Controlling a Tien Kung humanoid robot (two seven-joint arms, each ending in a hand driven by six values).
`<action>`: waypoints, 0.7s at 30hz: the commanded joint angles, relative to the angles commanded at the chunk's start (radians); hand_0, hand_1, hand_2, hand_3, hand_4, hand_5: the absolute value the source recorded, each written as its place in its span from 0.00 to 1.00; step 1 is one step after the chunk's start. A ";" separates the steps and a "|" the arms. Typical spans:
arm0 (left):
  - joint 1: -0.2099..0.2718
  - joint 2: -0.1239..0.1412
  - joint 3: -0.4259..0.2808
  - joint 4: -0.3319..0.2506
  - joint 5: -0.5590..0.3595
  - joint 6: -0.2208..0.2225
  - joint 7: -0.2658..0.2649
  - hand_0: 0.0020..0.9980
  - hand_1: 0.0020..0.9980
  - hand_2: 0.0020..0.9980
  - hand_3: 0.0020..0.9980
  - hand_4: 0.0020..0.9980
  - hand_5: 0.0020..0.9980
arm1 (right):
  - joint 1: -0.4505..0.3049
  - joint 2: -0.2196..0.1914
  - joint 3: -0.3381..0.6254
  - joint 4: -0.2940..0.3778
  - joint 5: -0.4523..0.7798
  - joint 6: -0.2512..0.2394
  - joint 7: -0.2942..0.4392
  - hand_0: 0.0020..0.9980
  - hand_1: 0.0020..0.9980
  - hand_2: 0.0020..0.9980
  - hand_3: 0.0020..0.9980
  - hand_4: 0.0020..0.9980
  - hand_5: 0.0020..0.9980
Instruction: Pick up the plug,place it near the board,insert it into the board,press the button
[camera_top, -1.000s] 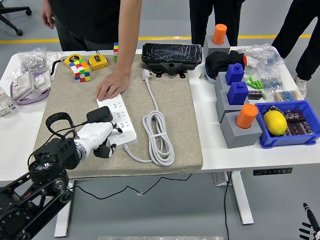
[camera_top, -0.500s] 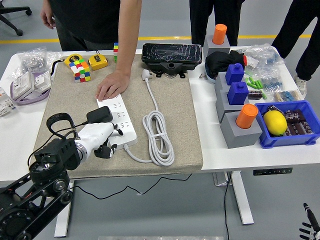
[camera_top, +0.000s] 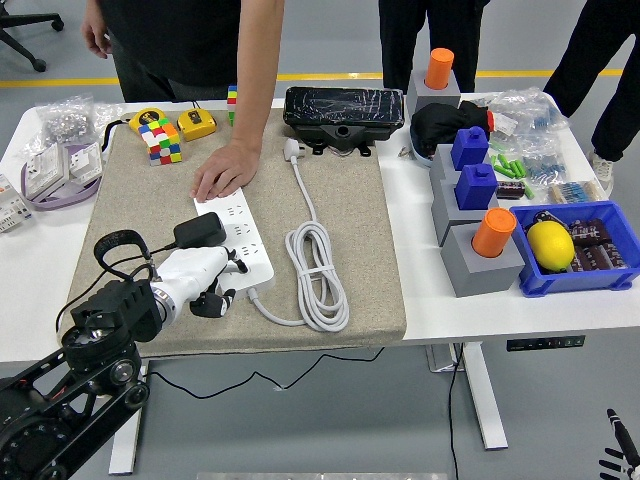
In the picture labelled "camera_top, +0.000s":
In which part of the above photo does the person's left hand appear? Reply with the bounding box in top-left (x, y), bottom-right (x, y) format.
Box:
top-left (191, 139), bottom-right (261, 204)

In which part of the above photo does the grey box under table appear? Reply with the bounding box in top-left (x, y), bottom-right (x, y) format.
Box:
top-left (425, 343), bottom-right (466, 374)

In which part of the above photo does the white table leg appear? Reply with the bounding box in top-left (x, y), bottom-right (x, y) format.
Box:
top-left (459, 342), bottom-right (510, 450)
top-left (108, 362), bottom-right (150, 476)

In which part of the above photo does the grey-brown mat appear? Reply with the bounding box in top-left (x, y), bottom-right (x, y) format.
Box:
top-left (59, 106), bottom-right (407, 359)

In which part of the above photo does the black metal clip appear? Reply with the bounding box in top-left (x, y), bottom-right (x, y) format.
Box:
top-left (530, 209), bottom-right (571, 231)

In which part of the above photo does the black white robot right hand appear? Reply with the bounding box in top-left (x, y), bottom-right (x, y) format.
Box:
top-left (598, 408), bottom-right (640, 480)

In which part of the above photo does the black wrapped device box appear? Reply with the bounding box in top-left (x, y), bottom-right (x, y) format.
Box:
top-left (282, 85), bottom-right (405, 157)

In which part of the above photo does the black table control panel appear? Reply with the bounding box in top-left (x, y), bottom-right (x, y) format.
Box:
top-left (505, 334), bottom-right (586, 352)

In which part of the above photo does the orange cylinder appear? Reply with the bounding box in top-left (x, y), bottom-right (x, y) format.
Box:
top-left (424, 47), bottom-right (455, 91)
top-left (471, 207), bottom-right (517, 259)

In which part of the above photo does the blue block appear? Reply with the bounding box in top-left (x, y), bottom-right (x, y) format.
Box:
top-left (449, 125), bottom-right (490, 172)
top-left (453, 162), bottom-right (499, 210)

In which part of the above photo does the yellow lemon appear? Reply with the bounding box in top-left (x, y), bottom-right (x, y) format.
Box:
top-left (527, 220), bottom-right (575, 274)

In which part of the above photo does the white switch box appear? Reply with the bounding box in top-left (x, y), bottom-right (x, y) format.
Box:
top-left (24, 144), bottom-right (71, 199)
top-left (67, 142), bottom-right (104, 181)

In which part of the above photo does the white circuit breaker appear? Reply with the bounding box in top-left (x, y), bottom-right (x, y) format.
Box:
top-left (0, 172), bottom-right (34, 234)

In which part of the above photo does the person's right hand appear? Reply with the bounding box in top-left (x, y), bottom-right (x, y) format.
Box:
top-left (81, 0), bottom-right (112, 61)

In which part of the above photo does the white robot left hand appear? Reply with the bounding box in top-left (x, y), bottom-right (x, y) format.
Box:
top-left (155, 243), bottom-right (250, 319)

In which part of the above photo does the grey block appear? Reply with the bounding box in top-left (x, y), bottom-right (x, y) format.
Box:
top-left (430, 175), bottom-right (501, 247)
top-left (428, 143), bottom-right (494, 182)
top-left (405, 69), bottom-right (462, 115)
top-left (439, 222), bottom-right (526, 299)

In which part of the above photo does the clear bag of taped resistors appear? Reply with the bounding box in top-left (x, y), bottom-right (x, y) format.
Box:
top-left (546, 178), bottom-right (609, 205)

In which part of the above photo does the square yellow tape measure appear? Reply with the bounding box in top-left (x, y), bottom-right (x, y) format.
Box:
top-left (169, 97), bottom-right (218, 143)

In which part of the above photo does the person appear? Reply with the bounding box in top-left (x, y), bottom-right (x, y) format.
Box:
top-left (99, 0), bottom-right (244, 104)
top-left (375, 0), bottom-right (494, 95)
top-left (542, 0), bottom-right (640, 196)

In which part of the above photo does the white label card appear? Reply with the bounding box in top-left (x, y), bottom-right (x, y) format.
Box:
top-left (492, 112), bottom-right (519, 136)

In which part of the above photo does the thin black plug cord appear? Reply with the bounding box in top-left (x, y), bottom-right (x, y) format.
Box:
top-left (145, 241), bottom-right (386, 400)

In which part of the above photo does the clear bag of blue resistors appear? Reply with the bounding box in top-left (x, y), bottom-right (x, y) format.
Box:
top-left (517, 137), bottom-right (569, 182)
top-left (489, 85), bottom-right (571, 146)

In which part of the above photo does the white power strip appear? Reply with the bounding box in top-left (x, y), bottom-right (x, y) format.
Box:
top-left (193, 185), bottom-right (276, 304)

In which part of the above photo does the round yellow tape measure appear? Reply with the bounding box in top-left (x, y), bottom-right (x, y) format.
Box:
top-left (99, 106), bottom-right (167, 152)

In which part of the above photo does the black cloth bundle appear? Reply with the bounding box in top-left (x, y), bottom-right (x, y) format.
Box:
top-left (409, 99), bottom-right (494, 156)

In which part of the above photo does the purple tray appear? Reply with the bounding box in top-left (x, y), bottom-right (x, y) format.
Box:
top-left (19, 142), bottom-right (106, 211)

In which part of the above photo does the clear bag of metal nuts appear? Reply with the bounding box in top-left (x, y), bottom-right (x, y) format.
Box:
top-left (32, 92), bottom-right (100, 147)

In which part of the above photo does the white power strip cord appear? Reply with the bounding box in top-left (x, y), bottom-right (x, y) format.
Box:
top-left (248, 138), bottom-right (350, 333)

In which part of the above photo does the black hanging cable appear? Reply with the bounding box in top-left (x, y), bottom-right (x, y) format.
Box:
top-left (446, 343), bottom-right (464, 480)

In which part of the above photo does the black office chair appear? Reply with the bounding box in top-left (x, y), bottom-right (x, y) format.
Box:
top-left (0, 0), bottom-right (65, 73)

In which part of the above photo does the black plug adapter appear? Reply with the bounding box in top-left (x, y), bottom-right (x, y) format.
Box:
top-left (172, 211), bottom-right (227, 250)

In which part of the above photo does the blue plastic bin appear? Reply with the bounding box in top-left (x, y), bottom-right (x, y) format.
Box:
top-left (508, 200), bottom-right (640, 299)

